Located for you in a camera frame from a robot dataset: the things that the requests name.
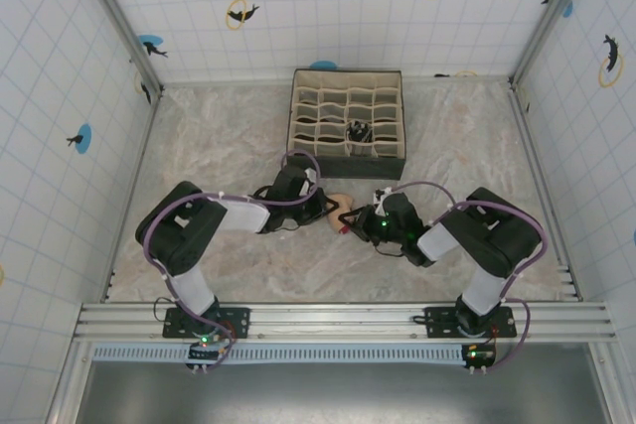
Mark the beige red purple-striped sock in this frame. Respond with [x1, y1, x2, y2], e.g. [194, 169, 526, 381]
[327, 193, 357, 236]

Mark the black white striped sock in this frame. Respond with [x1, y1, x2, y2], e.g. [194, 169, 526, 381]
[346, 119, 373, 145]

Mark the fabric sock organizer box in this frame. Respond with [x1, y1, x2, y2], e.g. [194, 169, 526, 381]
[285, 68, 408, 181]

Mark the right controller board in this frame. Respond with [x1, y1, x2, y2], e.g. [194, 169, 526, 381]
[460, 342, 498, 374]

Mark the controller board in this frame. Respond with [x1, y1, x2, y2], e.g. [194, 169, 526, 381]
[460, 342, 498, 374]
[186, 332, 235, 371]

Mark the grey metal front panel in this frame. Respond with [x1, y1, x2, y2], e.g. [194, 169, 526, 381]
[49, 344, 636, 424]

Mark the left controller board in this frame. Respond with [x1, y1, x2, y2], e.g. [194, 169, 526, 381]
[186, 332, 235, 371]

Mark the blue circle seal sticker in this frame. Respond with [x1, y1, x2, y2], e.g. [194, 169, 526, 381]
[67, 123, 93, 155]

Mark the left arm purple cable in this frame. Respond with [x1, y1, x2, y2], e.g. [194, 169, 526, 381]
[142, 149, 323, 373]

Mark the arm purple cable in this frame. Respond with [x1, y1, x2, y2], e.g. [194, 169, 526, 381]
[142, 149, 323, 373]
[385, 180, 548, 373]

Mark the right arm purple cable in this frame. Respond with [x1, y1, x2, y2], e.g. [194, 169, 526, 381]
[385, 180, 548, 373]

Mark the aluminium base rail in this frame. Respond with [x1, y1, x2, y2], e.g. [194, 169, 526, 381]
[74, 302, 617, 345]

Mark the white slotted cable duct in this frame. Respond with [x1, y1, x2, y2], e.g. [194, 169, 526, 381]
[91, 343, 498, 363]

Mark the aluminium side rail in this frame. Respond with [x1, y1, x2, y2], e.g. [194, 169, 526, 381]
[509, 80, 583, 302]
[100, 88, 165, 304]

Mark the yellow ring corner sticker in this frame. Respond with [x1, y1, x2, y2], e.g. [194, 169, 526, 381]
[133, 70, 153, 106]

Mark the thin black wire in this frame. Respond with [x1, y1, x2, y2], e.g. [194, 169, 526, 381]
[153, 294, 180, 322]

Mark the aluminium frame post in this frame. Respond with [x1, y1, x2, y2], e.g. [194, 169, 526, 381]
[509, 0, 597, 90]
[74, 0, 165, 97]

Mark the tall dolphin ring sticker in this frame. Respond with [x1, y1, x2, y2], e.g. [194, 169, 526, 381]
[598, 34, 626, 89]

